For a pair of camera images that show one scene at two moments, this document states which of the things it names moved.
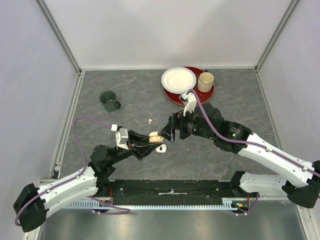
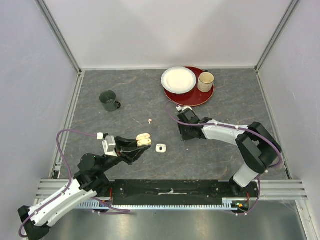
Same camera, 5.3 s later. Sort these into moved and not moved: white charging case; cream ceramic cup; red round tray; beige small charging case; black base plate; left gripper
Moved: beige small charging case; left gripper
Not moved: red round tray; black base plate; white charging case; cream ceramic cup
